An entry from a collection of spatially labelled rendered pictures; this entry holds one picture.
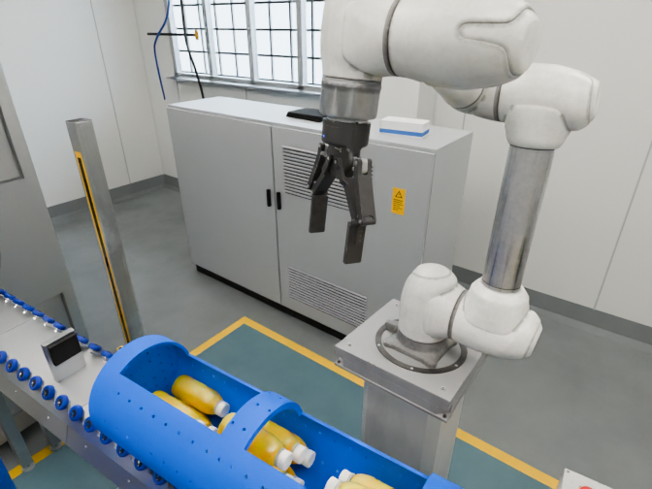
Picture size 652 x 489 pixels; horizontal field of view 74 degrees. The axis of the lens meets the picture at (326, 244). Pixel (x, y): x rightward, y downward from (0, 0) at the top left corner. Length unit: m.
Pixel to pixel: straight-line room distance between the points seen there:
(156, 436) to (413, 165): 1.66
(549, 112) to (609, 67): 2.16
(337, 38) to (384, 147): 1.67
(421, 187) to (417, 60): 1.68
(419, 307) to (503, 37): 0.88
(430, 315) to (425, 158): 1.08
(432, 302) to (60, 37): 5.02
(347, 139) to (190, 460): 0.74
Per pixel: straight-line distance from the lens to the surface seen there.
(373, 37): 0.62
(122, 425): 1.20
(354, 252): 0.68
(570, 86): 1.09
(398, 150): 2.25
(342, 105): 0.65
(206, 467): 1.03
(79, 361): 1.74
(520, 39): 0.57
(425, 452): 1.55
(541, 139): 1.10
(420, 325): 1.33
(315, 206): 0.78
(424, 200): 2.25
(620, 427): 3.05
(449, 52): 0.57
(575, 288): 3.64
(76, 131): 1.68
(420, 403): 1.34
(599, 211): 3.40
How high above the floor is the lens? 1.99
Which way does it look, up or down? 27 degrees down
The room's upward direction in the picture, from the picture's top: straight up
